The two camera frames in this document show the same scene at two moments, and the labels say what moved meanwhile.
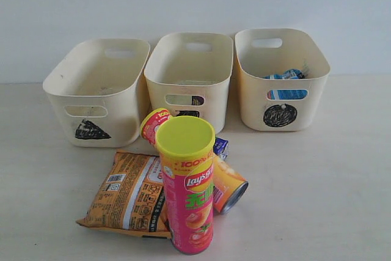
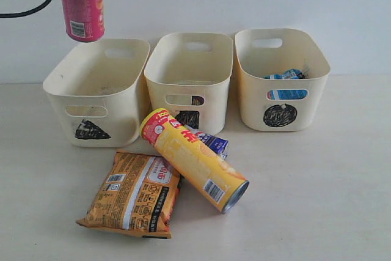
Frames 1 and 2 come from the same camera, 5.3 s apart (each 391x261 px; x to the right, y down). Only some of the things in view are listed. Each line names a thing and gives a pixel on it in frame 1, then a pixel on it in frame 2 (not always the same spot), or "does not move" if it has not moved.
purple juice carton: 197,101 does not move
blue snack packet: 287,94 does not move
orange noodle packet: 130,199 does not move
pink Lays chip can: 186,146 to 84,14
